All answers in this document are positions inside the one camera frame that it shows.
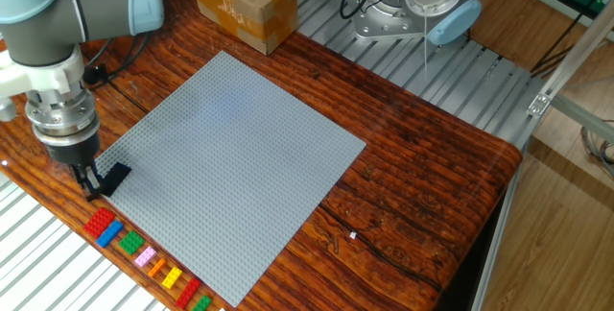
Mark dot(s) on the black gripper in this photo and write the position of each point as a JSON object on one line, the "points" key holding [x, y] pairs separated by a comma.
{"points": [[74, 155]]}

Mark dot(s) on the black Lego plate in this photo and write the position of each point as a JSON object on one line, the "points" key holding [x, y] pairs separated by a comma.
{"points": [[115, 179]]}

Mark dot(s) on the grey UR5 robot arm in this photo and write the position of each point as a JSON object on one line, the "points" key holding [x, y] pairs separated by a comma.
{"points": [[48, 13]]}

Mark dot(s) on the wide red Lego plate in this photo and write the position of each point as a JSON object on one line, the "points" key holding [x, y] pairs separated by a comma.
{"points": [[99, 222]]}

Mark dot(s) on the blue Lego plate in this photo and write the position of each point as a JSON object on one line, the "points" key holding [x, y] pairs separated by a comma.
{"points": [[110, 233]]}

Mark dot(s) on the green square Lego plate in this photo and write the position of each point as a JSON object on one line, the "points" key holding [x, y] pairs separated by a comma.
{"points": [[131, 242]]}

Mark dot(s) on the pink Lego brick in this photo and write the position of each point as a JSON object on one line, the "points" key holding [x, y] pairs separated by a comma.
{"points": [[145, 256]]}

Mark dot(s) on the thin orange Lego brick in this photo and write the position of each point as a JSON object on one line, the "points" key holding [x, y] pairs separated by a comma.
{"points": [[157, 268]]}

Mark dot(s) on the yellow Lego brick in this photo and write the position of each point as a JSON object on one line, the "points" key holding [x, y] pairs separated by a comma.
{"points": [[172, 277]]}

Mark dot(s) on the grey Lego baseplate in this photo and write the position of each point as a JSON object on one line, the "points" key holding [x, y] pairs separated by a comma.
{"points": [[230, 181]]}

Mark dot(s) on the long red Lego plate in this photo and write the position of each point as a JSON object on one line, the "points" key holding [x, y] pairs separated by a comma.
{"points": [[188, 293]]}

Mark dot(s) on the small green Lego brick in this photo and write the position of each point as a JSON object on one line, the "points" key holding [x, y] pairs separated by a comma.
{"points": [[202, 303]]}

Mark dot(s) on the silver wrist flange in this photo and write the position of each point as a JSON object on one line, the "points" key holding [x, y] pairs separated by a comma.
{"points": [[64, 121]]}

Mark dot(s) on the taped cardboard box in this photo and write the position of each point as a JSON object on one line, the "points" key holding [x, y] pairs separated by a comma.
{"points": [[244, 8]]}

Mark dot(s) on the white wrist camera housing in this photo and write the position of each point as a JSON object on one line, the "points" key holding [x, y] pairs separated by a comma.
{"points": [[33, 78]]}

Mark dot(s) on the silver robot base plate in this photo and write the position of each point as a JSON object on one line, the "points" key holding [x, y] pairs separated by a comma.
{"points": [[384, 25]]}

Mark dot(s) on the silver corner bracket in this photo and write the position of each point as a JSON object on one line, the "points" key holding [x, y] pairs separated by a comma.
{"points": [[538, 105]]}

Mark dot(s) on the slanted metal frame beam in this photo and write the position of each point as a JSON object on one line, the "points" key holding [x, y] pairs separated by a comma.
{"points": [[571, 56]]}

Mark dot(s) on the grey aluminium frame beam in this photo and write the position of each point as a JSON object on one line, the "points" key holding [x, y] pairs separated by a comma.
{"points": [[585, 116]]}

